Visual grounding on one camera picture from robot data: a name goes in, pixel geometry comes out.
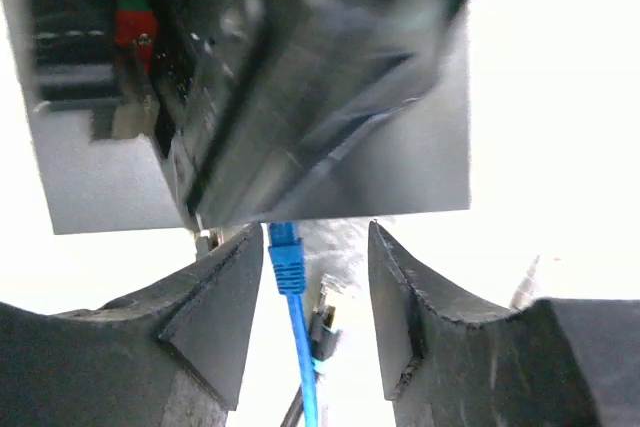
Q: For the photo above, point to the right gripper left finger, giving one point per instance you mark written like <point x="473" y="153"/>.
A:
<point x="170" y="354"/>

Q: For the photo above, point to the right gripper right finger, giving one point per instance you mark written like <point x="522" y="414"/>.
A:
<point x="450" y="358"/>

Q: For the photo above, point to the black network switch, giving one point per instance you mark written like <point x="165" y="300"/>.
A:
<point x="215" y="113"/>

